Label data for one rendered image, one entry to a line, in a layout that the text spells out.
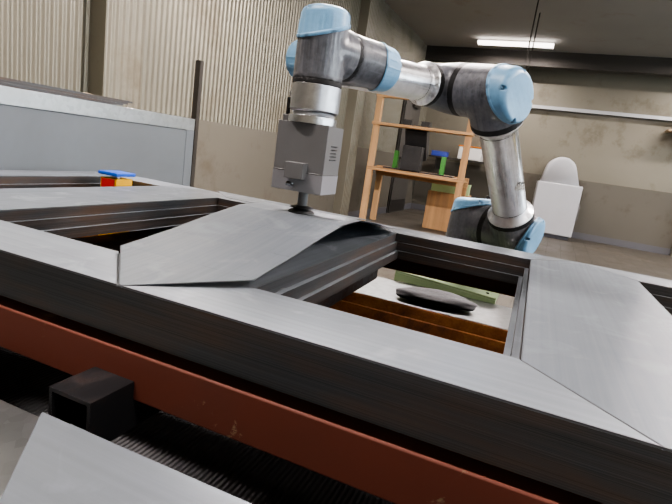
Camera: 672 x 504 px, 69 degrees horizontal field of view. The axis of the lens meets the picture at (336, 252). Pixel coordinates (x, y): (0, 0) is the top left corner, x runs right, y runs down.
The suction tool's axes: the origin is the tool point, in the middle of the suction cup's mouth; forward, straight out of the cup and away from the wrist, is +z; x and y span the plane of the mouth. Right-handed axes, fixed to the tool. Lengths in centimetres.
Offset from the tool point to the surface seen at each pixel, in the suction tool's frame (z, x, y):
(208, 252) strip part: 1.8, -24.2, -0.1
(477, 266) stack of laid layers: 6.7, 26.8, 26.7
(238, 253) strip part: 1.5, -22.5, 2.9
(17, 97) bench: -13, 12, -81
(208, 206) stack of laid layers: 5.1, 24.0, -34.4
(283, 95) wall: -58, 409, -224
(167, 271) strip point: 2.6, -31.6, 0.3
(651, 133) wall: -114, 974, 218
